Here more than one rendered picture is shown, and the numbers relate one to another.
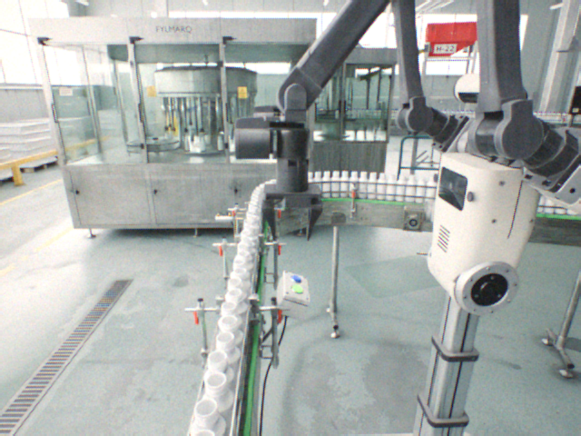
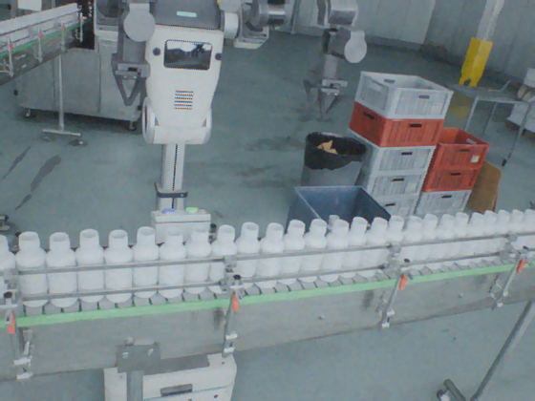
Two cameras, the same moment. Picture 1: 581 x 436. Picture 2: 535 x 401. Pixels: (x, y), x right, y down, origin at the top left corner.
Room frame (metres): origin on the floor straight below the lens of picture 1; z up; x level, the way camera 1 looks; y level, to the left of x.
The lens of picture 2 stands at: (1.13, 0.99, 1.71)
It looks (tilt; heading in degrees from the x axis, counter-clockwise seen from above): 28 degrees down; 247
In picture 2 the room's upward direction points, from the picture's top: 10 degrees clockwise
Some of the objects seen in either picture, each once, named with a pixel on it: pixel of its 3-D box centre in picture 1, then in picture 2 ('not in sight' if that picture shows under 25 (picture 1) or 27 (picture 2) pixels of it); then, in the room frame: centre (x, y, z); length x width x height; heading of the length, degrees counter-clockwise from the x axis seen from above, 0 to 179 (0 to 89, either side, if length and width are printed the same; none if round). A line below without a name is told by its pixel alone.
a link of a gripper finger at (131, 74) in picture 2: not in sight; (128, 82); (1.07, 0.00, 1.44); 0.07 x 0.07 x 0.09; 6
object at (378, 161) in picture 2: not in sight; (388, 150); (-1.03, -1.86, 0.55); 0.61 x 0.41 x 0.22; 9
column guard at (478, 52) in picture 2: not in sight; (474, 64); (-6.62, -7.09, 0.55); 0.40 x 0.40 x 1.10; 2
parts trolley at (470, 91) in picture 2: not in sight; (481, 120); (-3.19, -3.08, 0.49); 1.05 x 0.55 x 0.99; 2
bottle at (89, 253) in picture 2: (247, 260); (90, 265); (1.15, 0.16, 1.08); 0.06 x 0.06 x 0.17
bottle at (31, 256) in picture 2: (250, 246); (32, 269); (1.27, 0.16, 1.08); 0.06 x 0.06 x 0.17
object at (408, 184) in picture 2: not in sight; (380, 175); (-1.03, -1.86, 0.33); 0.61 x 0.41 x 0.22; 8
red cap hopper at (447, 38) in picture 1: (441, 106); not in sight; (7.06, -2.90, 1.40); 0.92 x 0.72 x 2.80; 74
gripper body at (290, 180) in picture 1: (292, 178); (328, 67); (0.61, 0.00, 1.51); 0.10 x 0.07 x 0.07; 91
